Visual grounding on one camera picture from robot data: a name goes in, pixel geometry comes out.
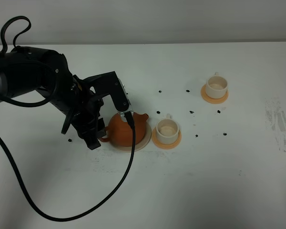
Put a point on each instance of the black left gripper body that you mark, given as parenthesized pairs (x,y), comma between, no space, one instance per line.
(58,86)

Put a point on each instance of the beige round teapot saucer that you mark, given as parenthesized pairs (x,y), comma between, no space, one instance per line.
(139,145)

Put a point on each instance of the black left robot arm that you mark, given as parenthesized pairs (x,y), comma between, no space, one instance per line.
(32,77)

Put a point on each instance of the brown clay teapot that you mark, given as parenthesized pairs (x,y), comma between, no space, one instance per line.
(119,132)

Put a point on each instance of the white teacup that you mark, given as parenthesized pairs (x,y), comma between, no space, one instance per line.
(216,86)
(167,130)

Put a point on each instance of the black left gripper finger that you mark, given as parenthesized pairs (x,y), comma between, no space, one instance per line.
(101,128)
(88,132)

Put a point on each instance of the near orange coaster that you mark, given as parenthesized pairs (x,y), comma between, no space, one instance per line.
(165,146)

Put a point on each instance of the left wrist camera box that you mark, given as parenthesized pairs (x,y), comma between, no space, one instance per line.
(109,84)

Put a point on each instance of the far orange coaster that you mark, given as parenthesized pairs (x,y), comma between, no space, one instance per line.
(212,100)

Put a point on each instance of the orange coaster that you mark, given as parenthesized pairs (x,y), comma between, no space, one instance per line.
(212,100)
(165,146)

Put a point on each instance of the far white teacup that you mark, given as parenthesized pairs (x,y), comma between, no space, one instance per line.
(216,86)

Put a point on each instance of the near white teacup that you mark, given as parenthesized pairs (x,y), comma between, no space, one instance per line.
(167,130)

